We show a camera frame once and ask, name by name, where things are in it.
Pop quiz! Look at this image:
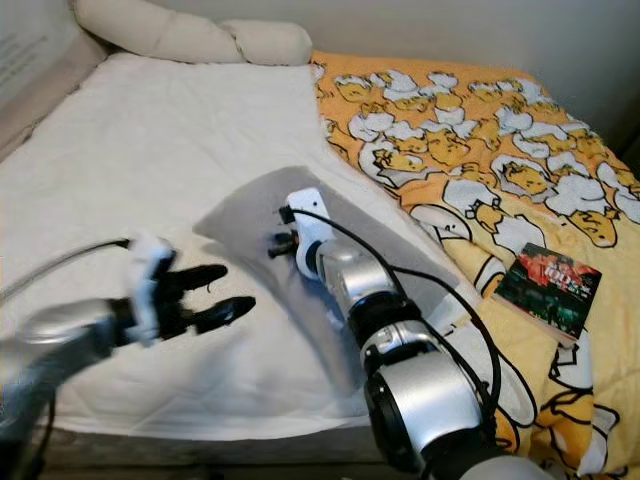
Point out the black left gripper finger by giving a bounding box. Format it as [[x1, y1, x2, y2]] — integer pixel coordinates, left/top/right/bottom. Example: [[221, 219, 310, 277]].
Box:
[[175, 264, 229, 293], [192, 296, 257, 335]]

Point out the orange egg cartoon blanket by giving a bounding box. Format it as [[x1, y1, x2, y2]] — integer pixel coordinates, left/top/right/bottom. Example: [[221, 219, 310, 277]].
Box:
[[310, 50, 640, 476]]

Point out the dark book with red cover art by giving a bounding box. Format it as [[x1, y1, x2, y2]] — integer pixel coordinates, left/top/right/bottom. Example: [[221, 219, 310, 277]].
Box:
[[495, 243, 603, 341]]

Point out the grey bed base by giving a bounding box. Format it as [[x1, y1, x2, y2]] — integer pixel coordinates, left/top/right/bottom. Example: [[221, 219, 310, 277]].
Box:
[[40, 405, 391, 469]]

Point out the white quilted mattress pad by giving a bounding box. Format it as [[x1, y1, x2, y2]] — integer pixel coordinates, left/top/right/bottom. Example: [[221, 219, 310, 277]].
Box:
[[0, 52, 451, 436]]

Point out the long beige pillow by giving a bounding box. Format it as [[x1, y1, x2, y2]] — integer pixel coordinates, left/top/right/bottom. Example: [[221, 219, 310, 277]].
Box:
[[73, 0, 313, 67]]

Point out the beige padded headboard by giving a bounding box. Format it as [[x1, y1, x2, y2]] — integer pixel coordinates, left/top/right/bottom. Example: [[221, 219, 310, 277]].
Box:
[[0, 0, 106, 153]]

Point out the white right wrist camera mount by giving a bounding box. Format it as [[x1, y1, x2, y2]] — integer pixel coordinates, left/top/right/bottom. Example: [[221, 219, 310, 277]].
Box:
[[285, 188, 336, 279]]

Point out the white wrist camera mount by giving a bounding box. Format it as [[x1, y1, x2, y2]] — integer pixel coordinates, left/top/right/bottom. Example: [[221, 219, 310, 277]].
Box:
[[285, 188, 336, 279], [128, 235, 176, 346]]

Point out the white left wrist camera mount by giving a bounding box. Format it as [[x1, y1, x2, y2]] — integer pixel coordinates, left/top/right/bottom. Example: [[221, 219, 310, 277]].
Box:
[[128, 235, 176, 346]]

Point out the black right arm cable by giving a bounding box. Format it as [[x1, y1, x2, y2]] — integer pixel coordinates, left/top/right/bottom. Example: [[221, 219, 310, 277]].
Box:
[[285, 205, 503, 421]]

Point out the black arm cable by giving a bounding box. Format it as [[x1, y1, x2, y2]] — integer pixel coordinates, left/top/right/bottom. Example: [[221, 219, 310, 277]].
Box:
[[0, 238, 133, 301], [285, 205, 503, 421]]

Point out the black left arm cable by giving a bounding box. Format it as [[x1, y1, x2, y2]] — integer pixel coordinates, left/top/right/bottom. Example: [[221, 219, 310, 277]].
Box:
[[0, 238, 133, 301]]

